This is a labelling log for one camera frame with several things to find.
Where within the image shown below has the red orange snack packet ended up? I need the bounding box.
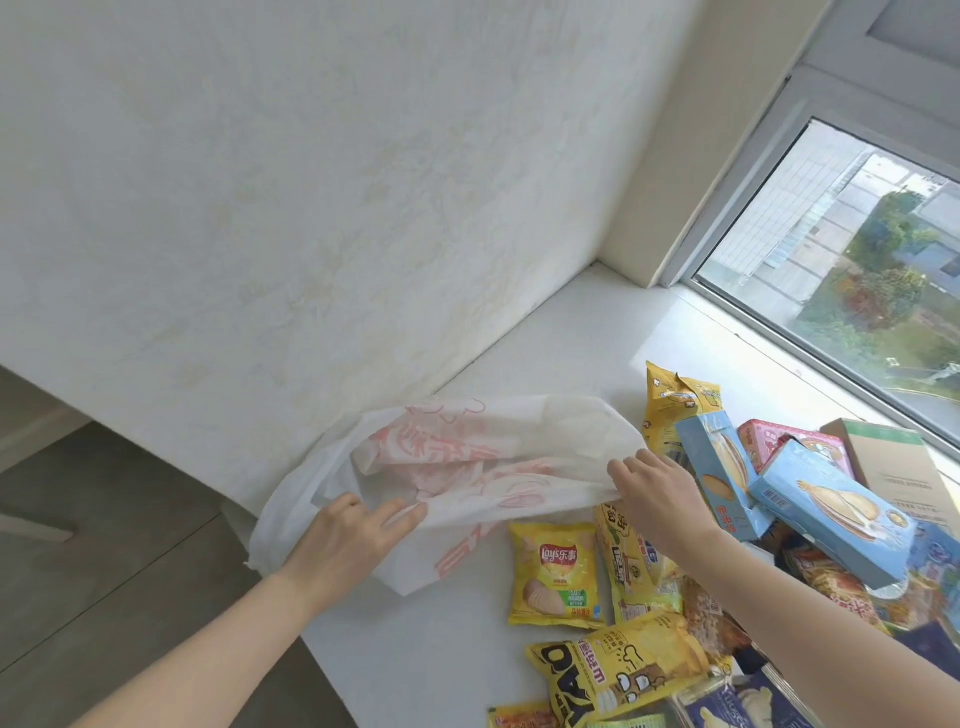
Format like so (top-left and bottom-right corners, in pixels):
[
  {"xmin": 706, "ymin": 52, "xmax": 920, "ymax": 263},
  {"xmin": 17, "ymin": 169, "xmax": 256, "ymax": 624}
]
[{"xmin": 783, "ymin": 544, "xmax": 895, "ymax": 635}]

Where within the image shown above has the small light blue pastry box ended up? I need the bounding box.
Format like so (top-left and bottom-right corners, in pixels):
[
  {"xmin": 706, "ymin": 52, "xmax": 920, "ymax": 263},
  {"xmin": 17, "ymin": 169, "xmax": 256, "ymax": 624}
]
[{"xmin": 674, "ymin": 410, "xmax": 776, "ymax": 543}]

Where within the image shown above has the person's right forearm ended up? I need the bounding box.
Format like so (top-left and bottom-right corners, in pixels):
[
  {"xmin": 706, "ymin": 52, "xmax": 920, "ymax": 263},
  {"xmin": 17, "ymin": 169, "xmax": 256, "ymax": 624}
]
[{"xmin": 663, "ymin": 523, "xmax": 960, "ymax": 728}]

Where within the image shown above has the grey framed window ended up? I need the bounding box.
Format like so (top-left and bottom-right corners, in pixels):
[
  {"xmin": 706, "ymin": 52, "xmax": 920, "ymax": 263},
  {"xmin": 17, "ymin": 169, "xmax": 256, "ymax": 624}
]
[{"xmin": 658, "ymin": 0, "xmax": 960, "ymax": 460}]

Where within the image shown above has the small yellow red snack packet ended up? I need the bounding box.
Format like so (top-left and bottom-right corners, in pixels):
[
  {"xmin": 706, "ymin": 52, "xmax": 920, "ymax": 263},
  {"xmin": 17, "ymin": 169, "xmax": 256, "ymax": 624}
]
[{"xmin": 487, "ymin": 700, "xmax": 561, "ymax": 728}]

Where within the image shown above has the blue cartoon snack packet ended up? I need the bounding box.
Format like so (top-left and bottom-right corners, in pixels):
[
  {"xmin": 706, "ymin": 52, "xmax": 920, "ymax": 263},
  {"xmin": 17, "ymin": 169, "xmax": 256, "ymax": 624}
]
[{"xmin": 906, "ymin": 522, "xmax": 960, "ymax": 597}]

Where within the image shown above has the yellow black-lettered snack packet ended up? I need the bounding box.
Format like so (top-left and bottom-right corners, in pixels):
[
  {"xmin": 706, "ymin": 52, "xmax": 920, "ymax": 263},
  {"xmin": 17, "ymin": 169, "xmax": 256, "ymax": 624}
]
[{"xmin": 525, "ymin": 610, "xmax": 735, "ymax": 728}]

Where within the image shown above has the yellow potato chip packet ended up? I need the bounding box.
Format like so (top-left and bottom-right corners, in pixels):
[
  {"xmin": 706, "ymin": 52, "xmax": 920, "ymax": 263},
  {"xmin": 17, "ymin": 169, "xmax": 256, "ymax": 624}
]
[{"xmin": 507, "ymin": 520, "xmax": 608, "ymax": 630}]

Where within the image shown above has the brown cardboard box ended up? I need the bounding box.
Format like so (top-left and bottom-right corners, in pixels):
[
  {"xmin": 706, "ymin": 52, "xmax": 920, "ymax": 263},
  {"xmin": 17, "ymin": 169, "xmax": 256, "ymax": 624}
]
[{"xmin": 820, "ymin": 417, "xmax": 960, "ymax": 540}]

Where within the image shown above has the person's left hand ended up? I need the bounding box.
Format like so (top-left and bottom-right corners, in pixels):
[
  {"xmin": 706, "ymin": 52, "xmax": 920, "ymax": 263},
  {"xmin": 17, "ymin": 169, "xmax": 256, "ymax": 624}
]
[{"xmin": 283, "ymin": 492, "xmax": 429, "ymax": 601}]

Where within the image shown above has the yellow cartoon snack packet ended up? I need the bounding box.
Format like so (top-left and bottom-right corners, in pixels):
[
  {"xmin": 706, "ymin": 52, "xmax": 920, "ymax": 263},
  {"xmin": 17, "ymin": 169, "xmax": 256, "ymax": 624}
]
[{"xmin": 644, "ymin": 360, "xmax": 723, "ymax": 460}]

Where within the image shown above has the large light blue pastry box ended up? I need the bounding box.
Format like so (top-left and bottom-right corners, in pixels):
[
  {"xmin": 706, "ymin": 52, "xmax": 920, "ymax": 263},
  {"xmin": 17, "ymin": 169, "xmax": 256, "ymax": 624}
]
[{"xmin": 747, "ymin": 438, "xmax": 921, "ymax": 591}]

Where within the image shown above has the brown clear snack packet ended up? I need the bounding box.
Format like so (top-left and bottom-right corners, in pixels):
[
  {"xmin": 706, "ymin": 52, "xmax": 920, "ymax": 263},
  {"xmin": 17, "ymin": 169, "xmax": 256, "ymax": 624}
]
[{"xmin": 681, "ymin": 576, "xmax": 753, "ymax": 672}]

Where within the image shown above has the pink snack box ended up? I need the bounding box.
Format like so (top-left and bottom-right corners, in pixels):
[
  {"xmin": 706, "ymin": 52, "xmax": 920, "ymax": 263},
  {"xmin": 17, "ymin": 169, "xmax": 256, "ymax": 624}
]
[{"xmin": 736, "ymin": 419, "xmax": 857, "ymax": 480}]

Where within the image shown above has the person's left forearm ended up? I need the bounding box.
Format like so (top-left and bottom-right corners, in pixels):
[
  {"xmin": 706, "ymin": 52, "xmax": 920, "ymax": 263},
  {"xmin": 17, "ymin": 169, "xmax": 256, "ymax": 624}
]
[{"xmin": 73, "ymin": 568, "xmax": 331, "ymax": 728}]

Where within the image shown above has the person's right hand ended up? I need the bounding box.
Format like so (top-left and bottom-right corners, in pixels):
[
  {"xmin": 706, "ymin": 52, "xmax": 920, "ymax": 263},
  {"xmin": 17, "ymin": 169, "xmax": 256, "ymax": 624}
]
[{"xmin": 606, "ymin": 448, "xmax": 723, "ymax": 562}]

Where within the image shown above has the white red-printed plastic bag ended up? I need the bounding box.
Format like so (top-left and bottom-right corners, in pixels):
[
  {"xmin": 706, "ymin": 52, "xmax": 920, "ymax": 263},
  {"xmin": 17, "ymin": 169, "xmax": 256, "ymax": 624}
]
[{"xmin": 249, "ymin": 394, "xmax": 649, "ymax": 598}]

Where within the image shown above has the yellow green-label snack packet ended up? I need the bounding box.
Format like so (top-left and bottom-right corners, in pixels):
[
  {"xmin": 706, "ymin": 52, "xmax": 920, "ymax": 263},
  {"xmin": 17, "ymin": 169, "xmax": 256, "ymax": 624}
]
[{"xmin": 592, "ymin": 501, "xmax": 685, "ymax": 625}]

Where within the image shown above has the dark blue white snack packet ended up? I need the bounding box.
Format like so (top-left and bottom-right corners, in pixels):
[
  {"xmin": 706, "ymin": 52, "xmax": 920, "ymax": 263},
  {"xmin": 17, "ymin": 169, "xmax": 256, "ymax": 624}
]
[{"xmin": 669, "ymin": 669, "xmax": 822, "ymax": 728}]

